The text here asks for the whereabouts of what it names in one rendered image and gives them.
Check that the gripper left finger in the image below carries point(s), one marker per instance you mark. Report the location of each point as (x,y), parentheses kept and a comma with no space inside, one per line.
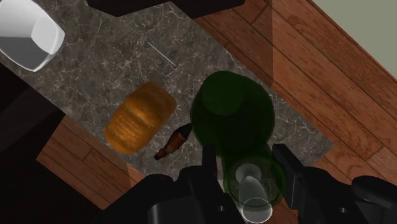
(192,198)

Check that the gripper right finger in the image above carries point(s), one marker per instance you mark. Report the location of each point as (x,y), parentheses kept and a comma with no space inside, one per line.
(322,195)

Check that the small brown bottle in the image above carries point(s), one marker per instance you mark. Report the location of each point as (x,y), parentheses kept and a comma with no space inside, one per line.
(173,144)

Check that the green glass bottle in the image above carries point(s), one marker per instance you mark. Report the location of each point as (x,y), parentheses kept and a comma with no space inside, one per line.
(235,124)

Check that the golden brown bread loaf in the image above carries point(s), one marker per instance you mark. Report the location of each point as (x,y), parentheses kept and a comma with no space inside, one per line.
(139,119)

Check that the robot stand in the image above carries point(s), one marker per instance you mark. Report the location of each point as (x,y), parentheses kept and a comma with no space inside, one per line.
(155,6)

